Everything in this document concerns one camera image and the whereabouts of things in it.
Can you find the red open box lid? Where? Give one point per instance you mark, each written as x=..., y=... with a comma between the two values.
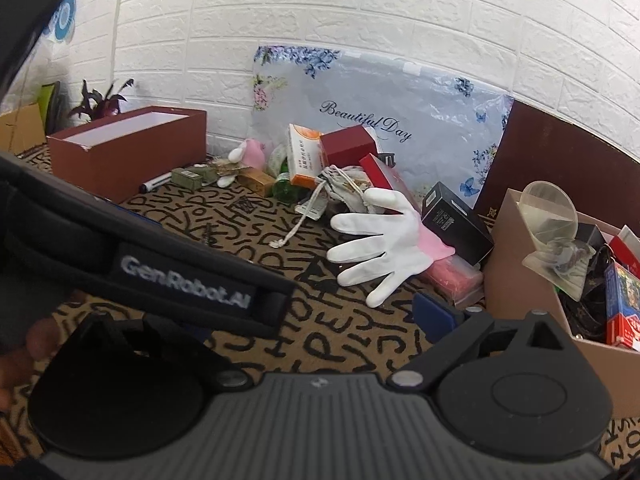
x=384, y=176

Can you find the clear round plastic lid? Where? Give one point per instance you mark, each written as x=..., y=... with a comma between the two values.
x=549, y=214

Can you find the dark red square box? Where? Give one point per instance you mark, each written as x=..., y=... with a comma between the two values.
x=346, y=147

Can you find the black white marker pen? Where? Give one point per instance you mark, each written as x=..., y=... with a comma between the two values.
x=153, y=184

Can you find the floral plastic bag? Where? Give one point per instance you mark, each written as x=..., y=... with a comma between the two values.
x=439, y=126

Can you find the dark brown board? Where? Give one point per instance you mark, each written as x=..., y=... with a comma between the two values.
x=600, y=179

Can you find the person left hand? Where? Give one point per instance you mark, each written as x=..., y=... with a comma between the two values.
x=42, y=342

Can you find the gold rectangular box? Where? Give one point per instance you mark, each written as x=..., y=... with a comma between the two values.
x=256, y=181

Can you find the dark red potted plant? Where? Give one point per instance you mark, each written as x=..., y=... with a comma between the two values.
x=96, y=105

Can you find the pink white plush toy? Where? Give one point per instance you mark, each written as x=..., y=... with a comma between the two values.
x=248, y=154

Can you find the blue playing card box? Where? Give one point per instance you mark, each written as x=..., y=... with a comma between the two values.
x=622, y=294

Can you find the olive green embossed box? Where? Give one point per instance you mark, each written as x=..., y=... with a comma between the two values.
x=186, y=178

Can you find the orange white medicine box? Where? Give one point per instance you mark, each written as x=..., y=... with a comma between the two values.
x=304, y=156

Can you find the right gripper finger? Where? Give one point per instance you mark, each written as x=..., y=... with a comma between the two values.
x=454, y=336

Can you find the floral drawstring cloth pouch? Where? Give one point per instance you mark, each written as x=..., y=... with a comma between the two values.
x=333, y=186

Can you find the green glass bottle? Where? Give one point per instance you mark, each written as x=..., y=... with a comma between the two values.
x=283, y=190

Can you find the tan cardboard sorting box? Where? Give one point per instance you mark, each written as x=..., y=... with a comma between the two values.
x=512, y=290

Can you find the brown rectangular storage box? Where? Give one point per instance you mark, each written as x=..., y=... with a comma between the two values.
x=112, y=157

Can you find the pink plastic packet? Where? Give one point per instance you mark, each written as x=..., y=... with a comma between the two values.
x=455, y=280

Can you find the small olive green box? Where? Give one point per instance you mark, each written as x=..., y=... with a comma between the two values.
x=208, y=173

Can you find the black product box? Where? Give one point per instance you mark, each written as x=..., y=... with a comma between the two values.
x=449, y=217

